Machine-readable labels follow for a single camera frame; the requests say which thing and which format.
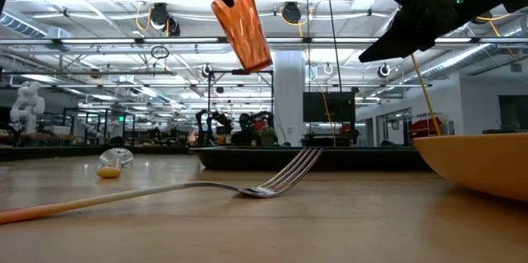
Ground metal spoon orange handle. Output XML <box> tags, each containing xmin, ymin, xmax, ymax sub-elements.
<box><xmin>95</xmin><ymin>147</ymin><xmax>134</xmax><ymax>180</ymax></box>

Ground white pillar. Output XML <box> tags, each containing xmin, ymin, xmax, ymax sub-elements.
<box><xmin>272</xmin><ymin>50</ymin><xmax>307</xmax><ymax>147</ymax></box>

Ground black plastic tray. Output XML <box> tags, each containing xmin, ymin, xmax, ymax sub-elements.
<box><xmin>189</xmin><ymin>145</ymin><xmax>432</xmax><ymax>172</ymax></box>

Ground black background frame station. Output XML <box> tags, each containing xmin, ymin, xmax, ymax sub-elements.
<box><xmin>195</xmin><ymin>69</ymin><xmax>276</xmax><ymax>147</ymax></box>

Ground white robot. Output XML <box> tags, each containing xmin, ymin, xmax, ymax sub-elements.
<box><xmin>8</xmin><ymin>81</ymin><xmax>46</xmax><ymax>134</ymax></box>

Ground red storage bins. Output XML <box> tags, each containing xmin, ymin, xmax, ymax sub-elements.
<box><xmin>408</xmin><ymin>116</ymin><xmax>443</xmax><ymax>140</ymax></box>

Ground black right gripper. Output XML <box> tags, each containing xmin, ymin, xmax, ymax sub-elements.
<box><xmin>357</xmin><ymin>0</ymin><xmax>463</xmax><ymax>64</ymax></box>

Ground metal fork orange handle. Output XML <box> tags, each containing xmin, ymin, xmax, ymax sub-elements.
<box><xmin>0</xmin><ymin>146</ymin><xmax>323</xmax><ymax>226</ymax></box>

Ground black hanging cable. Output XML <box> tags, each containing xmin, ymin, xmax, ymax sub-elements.
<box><xmin>323</xmin><ymin>0</ymin><xmax>344</xmax><ymax>93</ymax></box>

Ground orange translucent plastic cup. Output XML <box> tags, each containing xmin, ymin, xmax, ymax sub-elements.
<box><xmin>210</xmin><ymin>0</ymin><xmax>274</xmax><ymax>73</ymax></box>

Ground black monitor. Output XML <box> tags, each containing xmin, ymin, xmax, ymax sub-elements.
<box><xmin>302</xmin><ymin>91</ymin><xmax>357</xmax><ymax>124</ymax></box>

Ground yellow hanging cable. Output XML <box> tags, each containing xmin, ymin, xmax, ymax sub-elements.
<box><xmin>387</xmin><ymin>0</ymin><xmax>443</xmax><ymax>137</ymax></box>

